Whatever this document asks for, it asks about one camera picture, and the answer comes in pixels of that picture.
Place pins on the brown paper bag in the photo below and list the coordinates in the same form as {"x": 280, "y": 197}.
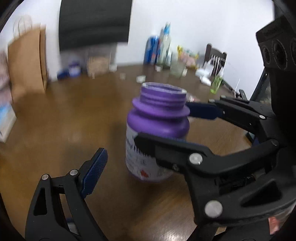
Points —
{"x": 27, "y": 58}

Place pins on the drinking glass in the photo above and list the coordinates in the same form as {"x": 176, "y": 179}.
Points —
{"x": 177, "y": 68}

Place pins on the wooden chair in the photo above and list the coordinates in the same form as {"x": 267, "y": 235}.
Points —
{"x": 216, "y": 58}

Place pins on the pink snack bag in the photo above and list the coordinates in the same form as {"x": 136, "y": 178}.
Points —
{"x": 187, "y": 57}

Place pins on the blue bottle cap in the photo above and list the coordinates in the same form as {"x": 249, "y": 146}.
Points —
{"x": 62, "y": 74}

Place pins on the small purple white jar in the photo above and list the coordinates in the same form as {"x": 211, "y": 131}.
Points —
{"x": 74, "y": 69}

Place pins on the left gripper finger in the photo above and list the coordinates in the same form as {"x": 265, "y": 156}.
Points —
{"x": 46, "y": 219}

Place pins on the purple supplement bottle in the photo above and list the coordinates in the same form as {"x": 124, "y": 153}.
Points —
{"x": 159, "y": 110}

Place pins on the tissue box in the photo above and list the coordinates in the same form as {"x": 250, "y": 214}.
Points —
{"x": 7, "y": 121}

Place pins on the clear glass bottle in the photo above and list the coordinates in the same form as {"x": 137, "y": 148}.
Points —
{"x": 164, "y": 45}

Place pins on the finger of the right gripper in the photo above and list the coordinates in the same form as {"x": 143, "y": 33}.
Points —
{"x": 251, "y": 116}
{"x": 224, "y": 189}

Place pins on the blue soda can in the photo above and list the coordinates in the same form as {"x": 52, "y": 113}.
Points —
{"x": 151, "y": 50}

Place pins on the clear jar with nuts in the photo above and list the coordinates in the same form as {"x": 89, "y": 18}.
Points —
{"x": 97, "y": 65}

